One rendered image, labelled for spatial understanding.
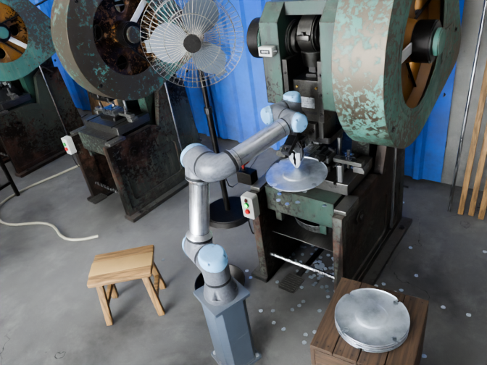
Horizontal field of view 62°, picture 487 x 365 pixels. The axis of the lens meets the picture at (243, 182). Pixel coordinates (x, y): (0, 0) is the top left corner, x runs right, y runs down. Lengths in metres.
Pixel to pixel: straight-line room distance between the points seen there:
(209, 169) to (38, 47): 3.19
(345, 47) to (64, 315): 2.16
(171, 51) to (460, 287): 2.05
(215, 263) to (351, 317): 0.60
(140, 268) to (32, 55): 2.71
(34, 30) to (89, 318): 2.80
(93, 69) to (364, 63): 1.74
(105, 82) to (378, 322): 2.03
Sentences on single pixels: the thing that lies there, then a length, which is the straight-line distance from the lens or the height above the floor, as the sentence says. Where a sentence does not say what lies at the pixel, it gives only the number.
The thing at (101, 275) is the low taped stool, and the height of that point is 0.33.
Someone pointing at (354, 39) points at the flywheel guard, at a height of 1.44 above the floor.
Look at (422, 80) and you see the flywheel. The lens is 2.03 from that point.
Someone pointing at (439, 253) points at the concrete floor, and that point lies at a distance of 2.72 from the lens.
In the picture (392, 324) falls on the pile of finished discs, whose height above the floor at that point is 0.39.
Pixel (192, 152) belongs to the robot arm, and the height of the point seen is 1.08.
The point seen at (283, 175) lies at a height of 0.79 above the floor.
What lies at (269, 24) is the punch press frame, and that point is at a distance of 1.89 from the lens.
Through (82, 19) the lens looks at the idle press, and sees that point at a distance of 2.66.
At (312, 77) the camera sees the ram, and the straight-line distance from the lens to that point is 1.95.
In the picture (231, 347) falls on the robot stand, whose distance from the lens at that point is 2.00.
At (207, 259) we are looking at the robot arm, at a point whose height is 0.67.
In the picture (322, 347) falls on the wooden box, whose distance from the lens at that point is 1.76.
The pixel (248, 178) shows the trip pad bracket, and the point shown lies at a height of 0.68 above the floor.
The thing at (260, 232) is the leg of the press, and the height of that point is 0.37.
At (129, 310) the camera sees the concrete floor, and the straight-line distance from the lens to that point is 2.59.
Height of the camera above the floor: 1.78
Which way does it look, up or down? 31 degrees down
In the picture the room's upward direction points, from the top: 9 degrees counter-clockwise
